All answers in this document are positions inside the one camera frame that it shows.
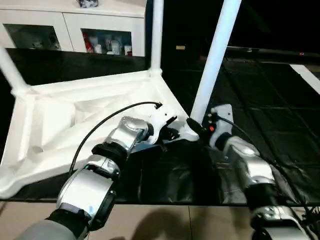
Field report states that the black mat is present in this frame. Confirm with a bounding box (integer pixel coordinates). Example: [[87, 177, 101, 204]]
[[0, 47, 320, 207]]

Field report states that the black cabinet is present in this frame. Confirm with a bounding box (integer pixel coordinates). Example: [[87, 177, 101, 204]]
[[144, 0, 320, 57]]

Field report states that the black flat monitor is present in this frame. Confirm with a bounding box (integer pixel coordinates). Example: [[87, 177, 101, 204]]
[[226, 46, 320, 60]]

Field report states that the white plastic table top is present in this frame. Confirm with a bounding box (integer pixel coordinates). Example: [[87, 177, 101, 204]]
[[0, 69, 201, 199]]

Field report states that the grey object on cabinet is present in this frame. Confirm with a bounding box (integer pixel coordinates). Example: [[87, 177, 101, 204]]
[[76, 0, 100, 9]]

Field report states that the white glass-door cabinet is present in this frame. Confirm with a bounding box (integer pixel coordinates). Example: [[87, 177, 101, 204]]
[[0, 0, 148, 57]]

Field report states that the white flat strip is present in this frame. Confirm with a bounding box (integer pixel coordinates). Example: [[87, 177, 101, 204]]
[[290, 64, 320, 97]]

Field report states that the white plastic table leg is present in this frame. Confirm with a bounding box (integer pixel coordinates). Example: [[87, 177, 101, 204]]
[[0, 47, 32, 97], [149, 0, 165, 77], [190, 0, 243, 126]]

